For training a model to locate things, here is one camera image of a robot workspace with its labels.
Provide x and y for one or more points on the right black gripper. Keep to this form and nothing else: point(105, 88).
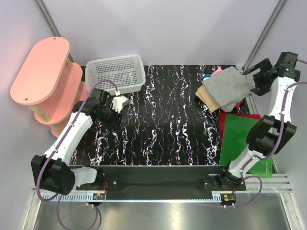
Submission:
point(260, 88)

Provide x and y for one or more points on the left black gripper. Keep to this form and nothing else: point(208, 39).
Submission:
point(111, 125)

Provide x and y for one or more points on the grey t-shirt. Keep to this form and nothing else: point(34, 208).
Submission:
point(228, 87)

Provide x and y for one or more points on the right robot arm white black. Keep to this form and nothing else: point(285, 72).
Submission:
point(272, 132)

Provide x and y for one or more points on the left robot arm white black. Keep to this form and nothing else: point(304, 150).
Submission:
point(51, 171)

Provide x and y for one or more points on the white plastic basket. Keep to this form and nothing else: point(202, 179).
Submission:
point(126, 72)

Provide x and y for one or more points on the black marble pattern mat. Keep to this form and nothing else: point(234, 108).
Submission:
point(163, 124)

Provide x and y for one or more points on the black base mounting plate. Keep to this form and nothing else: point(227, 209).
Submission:
point(202, 170)

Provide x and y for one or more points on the pink cloth in pile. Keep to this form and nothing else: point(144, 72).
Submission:
point(217, 71)

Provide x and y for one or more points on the pink two-tier shelf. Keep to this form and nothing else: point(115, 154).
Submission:
point(49, 83)

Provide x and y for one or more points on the red folder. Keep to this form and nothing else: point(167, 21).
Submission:
point(222, 118)

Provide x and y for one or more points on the blue white cloth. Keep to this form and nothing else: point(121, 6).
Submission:
point(206, 76)

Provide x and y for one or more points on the green plastic folder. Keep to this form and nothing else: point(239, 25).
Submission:
point(236, 130)

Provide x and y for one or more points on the tan folded t-shirt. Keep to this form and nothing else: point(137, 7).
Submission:
point(203, 94)

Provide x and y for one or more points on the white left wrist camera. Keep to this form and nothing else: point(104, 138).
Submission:
point(118, 102)

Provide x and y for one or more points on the white slotted cable duct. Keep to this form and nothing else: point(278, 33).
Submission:
point(135, 197)

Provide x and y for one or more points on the aluminium frame rail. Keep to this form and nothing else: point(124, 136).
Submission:
point(263, 183)

